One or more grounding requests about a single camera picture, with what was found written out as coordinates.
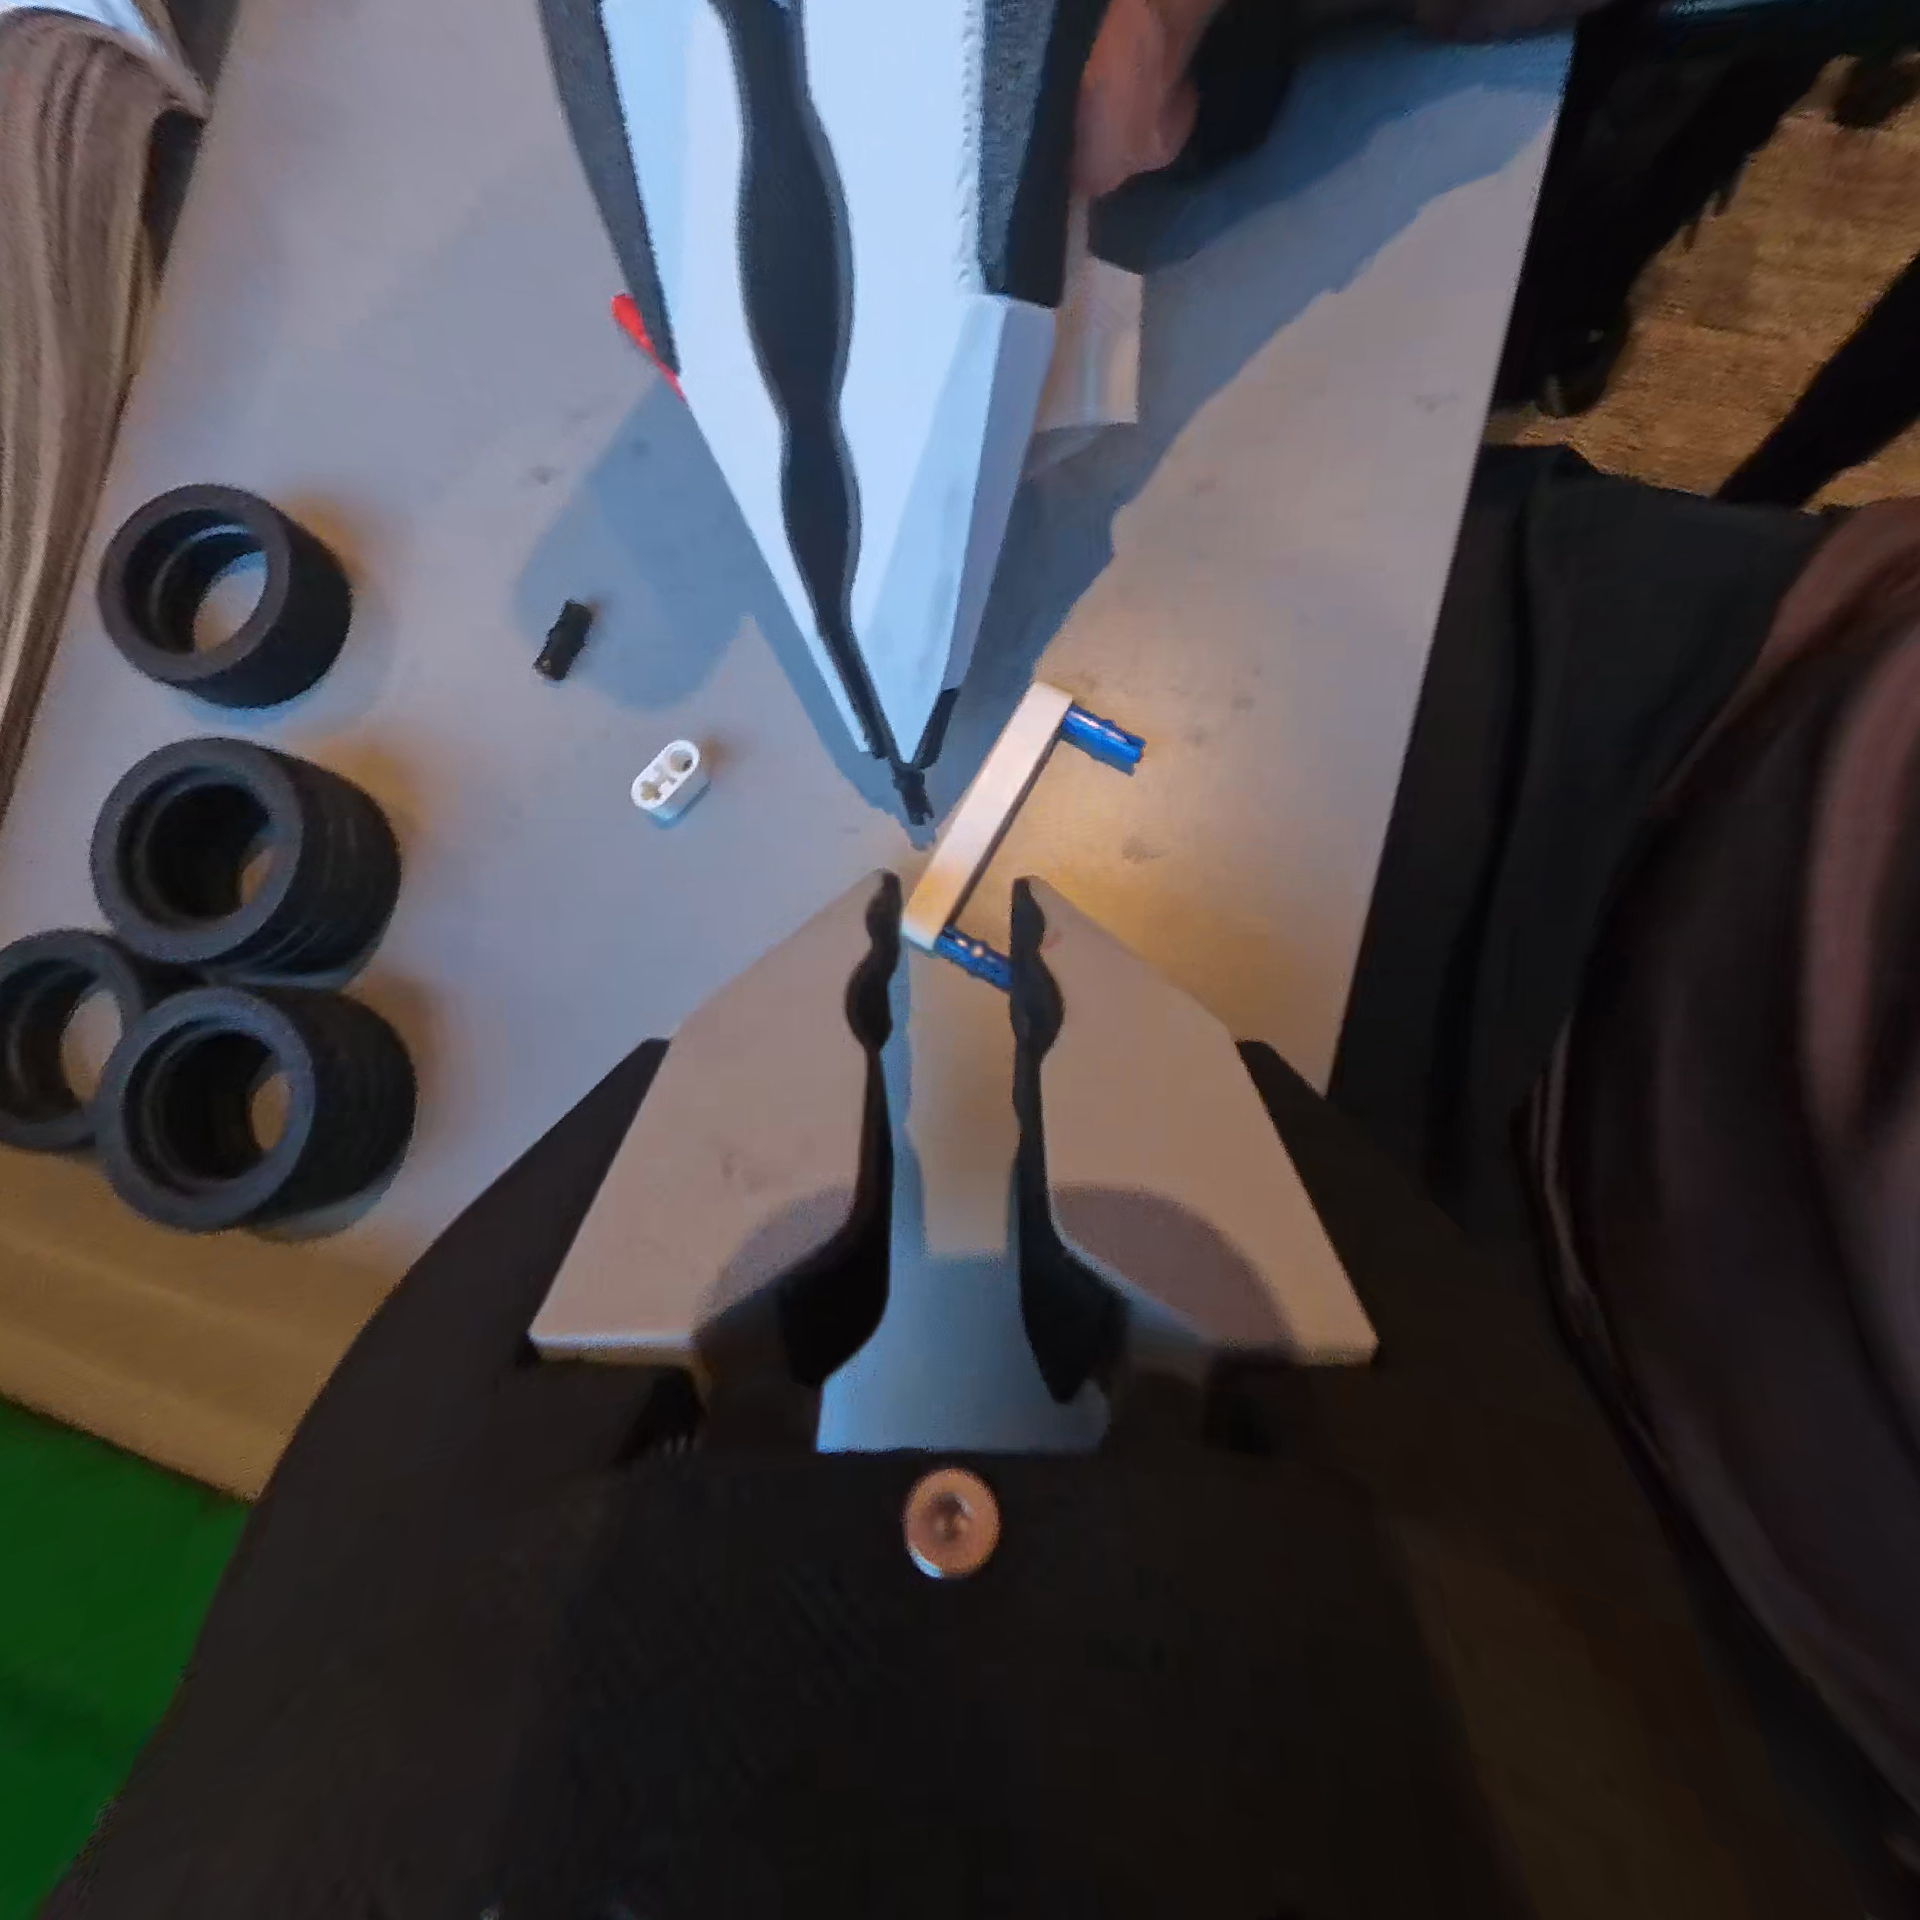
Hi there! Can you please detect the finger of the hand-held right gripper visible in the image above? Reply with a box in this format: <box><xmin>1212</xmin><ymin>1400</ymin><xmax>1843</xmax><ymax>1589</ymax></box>
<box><xmin>597</xmin><ymin>0</ymin><xmax>903</xmax><ymax>769</ymax></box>
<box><xmin>795</xmin><ymin>0</ymin><xmax>1060</xmax><ymax>788</ymax></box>

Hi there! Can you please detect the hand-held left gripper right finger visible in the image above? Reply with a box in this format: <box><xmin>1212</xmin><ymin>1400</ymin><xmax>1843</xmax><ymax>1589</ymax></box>
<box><xmin>1007</xmin><ymin>878</ymin><xmax>1377</xmax><ymax>1408</ymax></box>

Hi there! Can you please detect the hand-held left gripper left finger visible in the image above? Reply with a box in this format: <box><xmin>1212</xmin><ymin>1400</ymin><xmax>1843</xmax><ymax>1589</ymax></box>
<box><xmin>527</xmin><ymin>871</ymin><xmax>905</xmax><ymax>1396</ymax></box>

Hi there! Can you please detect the white holed brick beam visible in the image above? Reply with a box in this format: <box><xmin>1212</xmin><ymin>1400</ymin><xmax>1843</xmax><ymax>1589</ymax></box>
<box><xmin>900</xmin><ymin>680</ymin><xmax>1075</xmax><ymax>951</ymax></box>

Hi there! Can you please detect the grey desk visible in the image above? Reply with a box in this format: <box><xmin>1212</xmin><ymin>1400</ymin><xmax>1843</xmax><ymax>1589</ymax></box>
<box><xmin>0</xmin><ymin>0</ymin><xmax>1574</xmax><ymax>1501</ymax></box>

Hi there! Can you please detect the person's right hand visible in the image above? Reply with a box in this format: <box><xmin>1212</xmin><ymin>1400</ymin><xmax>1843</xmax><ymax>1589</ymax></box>
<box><xmin>1077</xmin><ymin>0</ymin><xmax>1205</xmax><ymax>200</ymax></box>

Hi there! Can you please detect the red plastic axle pin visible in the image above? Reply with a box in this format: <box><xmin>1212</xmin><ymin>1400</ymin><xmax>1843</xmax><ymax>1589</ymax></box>
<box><xmin>611</xmin><ymin>292</ymin><xmax>684</xmax><ymax>396</ymax></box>

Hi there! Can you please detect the black rubber toy tyre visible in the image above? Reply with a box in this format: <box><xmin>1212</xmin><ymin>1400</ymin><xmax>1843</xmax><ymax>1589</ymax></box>
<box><xmin>96</xmin><ymin>483</ymin><xmax>353</xmax><ymax>711</ymax></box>
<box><xmin>93</xmin><ymin>984</ymin><xmax>419</xmax><ymax>1236</ymax></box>
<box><xmin>89</xmin><ymin>737</ymin><xmax>405</xmax><ymax>992</ymax></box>
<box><xmin>0</xmin><ymin>931</ymin><xmax>152</xmax><ymax>1153</ymax></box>

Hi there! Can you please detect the person's torso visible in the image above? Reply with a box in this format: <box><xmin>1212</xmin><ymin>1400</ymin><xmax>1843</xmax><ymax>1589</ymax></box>
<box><xmin>1328</xmin><ymin>449</ymin><xmax>1920</xmax><ymax>1920</ymax></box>

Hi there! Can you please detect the black chair base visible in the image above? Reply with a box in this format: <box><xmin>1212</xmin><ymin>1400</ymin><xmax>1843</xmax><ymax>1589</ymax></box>
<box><xmin>1499</xmin><ymin>0</ymin><xmax>1920</xmax><ymax>512</ymax></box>

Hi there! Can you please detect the open instruction booklet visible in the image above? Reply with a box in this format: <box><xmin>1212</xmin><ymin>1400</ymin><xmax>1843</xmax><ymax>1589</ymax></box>
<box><xmin>0</xmin><ymin>0</ymin><xmax>212</xmax><ymax>812</ymax></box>

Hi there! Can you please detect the green plastic bin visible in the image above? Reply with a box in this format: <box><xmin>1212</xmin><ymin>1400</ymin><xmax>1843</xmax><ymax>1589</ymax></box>
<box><xmin>0</xmin><ymin>1393</ymin><xmax>254</xmax><ymax>1920</ymax></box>

